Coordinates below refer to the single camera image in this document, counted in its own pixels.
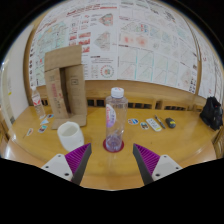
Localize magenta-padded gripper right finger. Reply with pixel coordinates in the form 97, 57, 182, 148
132, 143, 184, 186

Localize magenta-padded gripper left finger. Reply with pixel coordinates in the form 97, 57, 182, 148
40, 142, 93, 186

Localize clear plastic bottle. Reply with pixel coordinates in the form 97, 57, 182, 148
104, 87, 129, 153

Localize red-labelled clear water bottle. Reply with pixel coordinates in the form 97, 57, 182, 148
30, 87, 47, 120

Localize white cup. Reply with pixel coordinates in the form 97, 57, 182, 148
56, 121, 85, 153

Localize white remote control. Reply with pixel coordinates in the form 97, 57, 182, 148
145, 117, 163, 133

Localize black computer mouse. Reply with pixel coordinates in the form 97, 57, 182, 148
165, 117, 177, 129

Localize black pen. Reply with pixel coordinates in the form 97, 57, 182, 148
153, 114, 167, 130

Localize flat round red coaster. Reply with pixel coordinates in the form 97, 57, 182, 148
102, 138, 125, 154

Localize oval blue sticker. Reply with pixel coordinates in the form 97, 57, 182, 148
127, 117, 140, 126

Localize wooden chair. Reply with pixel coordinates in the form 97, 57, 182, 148
213, 128, 224, 159

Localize black bag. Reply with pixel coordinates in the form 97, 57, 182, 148
199, 96, 224, 131

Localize wooden slatted railing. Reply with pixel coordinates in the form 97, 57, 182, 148
34, 79, 209, 113

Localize brown cardboard box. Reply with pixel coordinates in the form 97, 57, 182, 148
43, 44, 88, 130

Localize side wall printed posters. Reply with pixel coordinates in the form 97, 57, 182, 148
196, 33, 224, 104

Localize large wall of printed posters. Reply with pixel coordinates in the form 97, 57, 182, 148
28, 0, 201, 94

